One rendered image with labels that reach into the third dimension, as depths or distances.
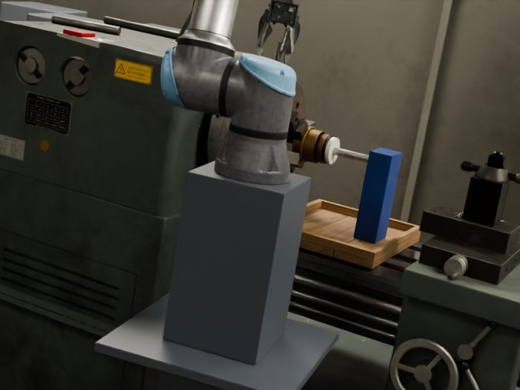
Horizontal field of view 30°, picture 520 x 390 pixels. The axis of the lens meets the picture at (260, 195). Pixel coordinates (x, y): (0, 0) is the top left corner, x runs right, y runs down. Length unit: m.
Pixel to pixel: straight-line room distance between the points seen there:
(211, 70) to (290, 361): 0.60
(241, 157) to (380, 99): 3.50
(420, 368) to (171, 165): 0.77
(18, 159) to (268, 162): 0.96
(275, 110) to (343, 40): 3.51
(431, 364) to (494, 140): 3.20
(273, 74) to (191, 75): 0.16
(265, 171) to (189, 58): 0.27
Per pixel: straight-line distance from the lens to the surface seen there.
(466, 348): 2.14
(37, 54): 2.61
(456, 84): 5.26
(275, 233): 1.84
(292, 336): 2.11
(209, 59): 1.90
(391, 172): 2.40
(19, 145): 2.65
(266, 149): 1.87
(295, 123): 2.44
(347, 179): 5.42
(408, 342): 2.16
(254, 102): 1.86
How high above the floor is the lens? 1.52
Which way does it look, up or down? 13 degrees down
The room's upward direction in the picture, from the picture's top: 9 degrees clockwise
